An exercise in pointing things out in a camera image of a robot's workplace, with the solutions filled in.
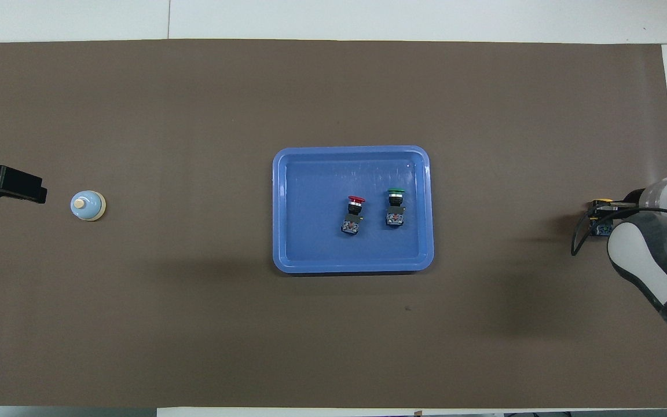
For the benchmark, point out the light blue desk bell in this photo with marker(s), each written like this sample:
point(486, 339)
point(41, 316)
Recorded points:
point(87, 205)

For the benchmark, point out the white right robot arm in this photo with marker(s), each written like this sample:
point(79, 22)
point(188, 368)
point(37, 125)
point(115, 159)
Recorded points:
point(646, 255)

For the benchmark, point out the brown table mat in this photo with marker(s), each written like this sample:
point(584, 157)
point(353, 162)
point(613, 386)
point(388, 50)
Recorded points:
point(194, 324)

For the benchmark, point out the green push button switch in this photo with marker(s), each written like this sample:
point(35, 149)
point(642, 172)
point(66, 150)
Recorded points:
point(395, 217)

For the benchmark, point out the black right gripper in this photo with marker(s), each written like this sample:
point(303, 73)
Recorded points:
point(624, 213)

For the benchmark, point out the blue plastic tray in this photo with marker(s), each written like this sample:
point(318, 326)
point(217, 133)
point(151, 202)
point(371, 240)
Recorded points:
point(322, 249)

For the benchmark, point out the red push button switch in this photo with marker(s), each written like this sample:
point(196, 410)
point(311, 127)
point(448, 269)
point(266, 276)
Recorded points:
point(351, 225)

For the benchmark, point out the yellow push button switch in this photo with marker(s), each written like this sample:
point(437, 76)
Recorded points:
point(601, 227)

